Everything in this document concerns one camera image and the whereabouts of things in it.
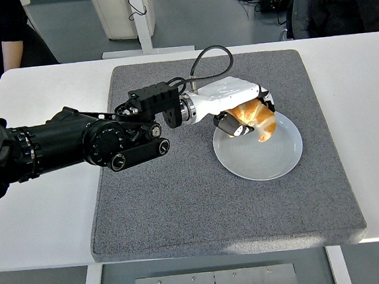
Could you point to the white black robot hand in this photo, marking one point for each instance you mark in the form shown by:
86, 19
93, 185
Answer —
225, 94

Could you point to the white table stand with foot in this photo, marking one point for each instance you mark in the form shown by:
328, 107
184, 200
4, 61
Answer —
143, 26

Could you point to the white chair part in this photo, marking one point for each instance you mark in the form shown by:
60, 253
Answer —
25, 0

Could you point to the round grey plate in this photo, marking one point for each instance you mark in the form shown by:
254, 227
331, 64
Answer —
260, 159

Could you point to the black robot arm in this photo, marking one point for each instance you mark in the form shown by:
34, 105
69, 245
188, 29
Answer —
60, 143

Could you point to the grey fabric mat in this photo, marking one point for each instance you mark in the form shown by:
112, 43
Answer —
198, 207

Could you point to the golden croissant bread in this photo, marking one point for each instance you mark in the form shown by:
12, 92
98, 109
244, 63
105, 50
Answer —
264, 122

